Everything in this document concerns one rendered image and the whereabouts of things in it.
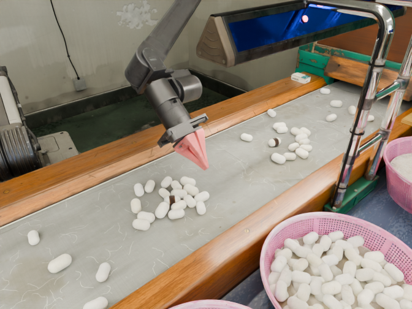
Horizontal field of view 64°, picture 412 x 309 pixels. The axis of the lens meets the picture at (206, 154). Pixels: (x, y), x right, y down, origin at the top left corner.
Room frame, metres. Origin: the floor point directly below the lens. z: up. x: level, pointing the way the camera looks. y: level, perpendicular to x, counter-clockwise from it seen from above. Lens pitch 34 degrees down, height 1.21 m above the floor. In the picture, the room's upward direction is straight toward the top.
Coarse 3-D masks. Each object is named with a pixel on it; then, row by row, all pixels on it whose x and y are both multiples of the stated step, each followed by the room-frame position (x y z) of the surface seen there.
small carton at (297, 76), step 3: (297, 72) 1.19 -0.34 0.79; (291, 75) 1.17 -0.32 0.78; (294, 75) 1.16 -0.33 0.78; (297, 75) 1.16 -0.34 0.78; (300, 75) 1.16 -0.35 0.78; (303, 75) 1.16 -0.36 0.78; (306, 75) 1.16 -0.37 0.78; (291, 78) 1.17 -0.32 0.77; (294, 78) 1.16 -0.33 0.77; (297, 78) 1.15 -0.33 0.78; (300, 78) 1.14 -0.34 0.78; (303, 78) 1.13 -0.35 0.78; (306, 78) 1.13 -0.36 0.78; (309, 78) 1.14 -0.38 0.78; (297, 81) 1.15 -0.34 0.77; (300, 81) 1.14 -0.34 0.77; (303, 81) 1.13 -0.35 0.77; (306, 81) 1.13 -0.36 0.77; (309, 81) 1.14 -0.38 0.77
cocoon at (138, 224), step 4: (136, 220) 0.45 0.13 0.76; (140, 220) 0.45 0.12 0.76; (144, 220) 0.45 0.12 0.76; (132, 224) 0.44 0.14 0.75; (136, 224) 0.44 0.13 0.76; (140, 224) 0.44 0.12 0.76; (144, 224) 0.44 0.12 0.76; (148, 224) 0.44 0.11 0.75; (136, 228) 0.44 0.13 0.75; (140, 228) 0.44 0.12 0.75; (144, 228) 0.43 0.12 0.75; (148, 228) 0.44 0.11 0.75
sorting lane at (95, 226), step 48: (336, 96) 1.07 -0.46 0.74; (240, 144) 0.75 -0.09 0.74; (288, 144) 0.75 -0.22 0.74; (336, 144) 0.75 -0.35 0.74; (96, 192) 0.55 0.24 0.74; (144, 192) 0.55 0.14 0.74; (240, 192) 0.55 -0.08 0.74; (0, 240) 0.41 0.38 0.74; (48, 240) 0.41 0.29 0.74; (96, 240) 0.41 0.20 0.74; (144, 240) 0.41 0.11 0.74; (192, 240) 0.41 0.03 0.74; (0, 288) 0.32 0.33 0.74; (48, 288) 0.32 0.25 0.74; (96, 288) 0.32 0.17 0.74
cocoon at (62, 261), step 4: (60, 256) 0.36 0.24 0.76; (64, 256) 0.36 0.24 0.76; (68, 256) 0.36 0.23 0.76; (52, 260) 0.36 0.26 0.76; (56, 260) 0.35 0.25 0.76; (60, 260) 0.35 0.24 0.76; (64, 260) 0.36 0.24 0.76; (68, 260) 0.36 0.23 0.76; (48, 264) 0.35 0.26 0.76; (52, 264) 0.35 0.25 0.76; (56, 264) 0.35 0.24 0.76; (60, 264) 0.35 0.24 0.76; (64, 264) 0.35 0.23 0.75; (68, 264) 0.35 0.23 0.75; (48, 268) 0.34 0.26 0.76; (52, 268) 0.34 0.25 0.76; (56, 268) 0.34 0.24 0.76; (60, 268) 0.35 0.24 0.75; (52, 272) 0.34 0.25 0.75; (56, 272) 0.34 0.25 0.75
